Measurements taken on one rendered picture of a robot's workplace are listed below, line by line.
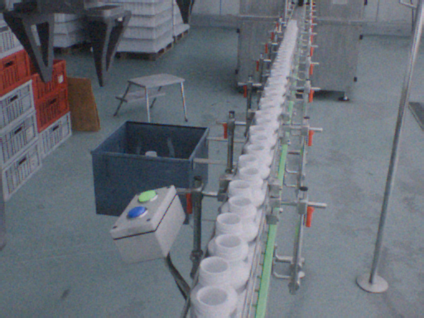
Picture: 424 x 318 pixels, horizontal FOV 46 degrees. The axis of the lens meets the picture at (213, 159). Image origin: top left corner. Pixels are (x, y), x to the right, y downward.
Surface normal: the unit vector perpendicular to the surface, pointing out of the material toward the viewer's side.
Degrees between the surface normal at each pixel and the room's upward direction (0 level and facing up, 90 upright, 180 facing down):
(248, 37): 90
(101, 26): 111
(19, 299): 0
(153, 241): 90
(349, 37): 90
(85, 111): 100
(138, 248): 90
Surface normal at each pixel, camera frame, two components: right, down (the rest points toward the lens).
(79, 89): -0.14, 0.59
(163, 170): -0.18, 0.37
